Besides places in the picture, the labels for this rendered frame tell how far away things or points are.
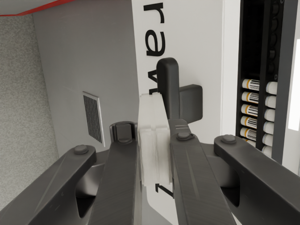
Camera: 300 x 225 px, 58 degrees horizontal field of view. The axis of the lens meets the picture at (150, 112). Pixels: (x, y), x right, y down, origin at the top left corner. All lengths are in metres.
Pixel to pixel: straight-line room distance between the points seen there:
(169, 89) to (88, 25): 0.43
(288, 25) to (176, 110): 0.13
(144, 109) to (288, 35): 0.16
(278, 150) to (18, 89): 0.93
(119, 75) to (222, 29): 0.33
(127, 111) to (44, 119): 0.66
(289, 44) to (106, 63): 0.36
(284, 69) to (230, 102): 0.08
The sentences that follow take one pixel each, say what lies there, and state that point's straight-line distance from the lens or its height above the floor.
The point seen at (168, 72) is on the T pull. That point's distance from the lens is 0.18.
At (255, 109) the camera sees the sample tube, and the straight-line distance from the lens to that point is 0.31.
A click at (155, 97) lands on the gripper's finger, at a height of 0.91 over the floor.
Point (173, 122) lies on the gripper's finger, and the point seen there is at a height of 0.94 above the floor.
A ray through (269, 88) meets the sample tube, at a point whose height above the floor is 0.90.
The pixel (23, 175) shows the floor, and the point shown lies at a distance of 1.18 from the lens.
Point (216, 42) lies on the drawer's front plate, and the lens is 0.20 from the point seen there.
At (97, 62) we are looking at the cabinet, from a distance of 0.58.
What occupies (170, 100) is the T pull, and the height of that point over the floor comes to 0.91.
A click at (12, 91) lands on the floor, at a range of 1.08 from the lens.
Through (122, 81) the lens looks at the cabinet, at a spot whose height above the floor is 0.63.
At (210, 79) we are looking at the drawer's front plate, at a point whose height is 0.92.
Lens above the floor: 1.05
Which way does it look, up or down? 52 degrees down
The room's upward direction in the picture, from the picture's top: 110 degrees clockwise
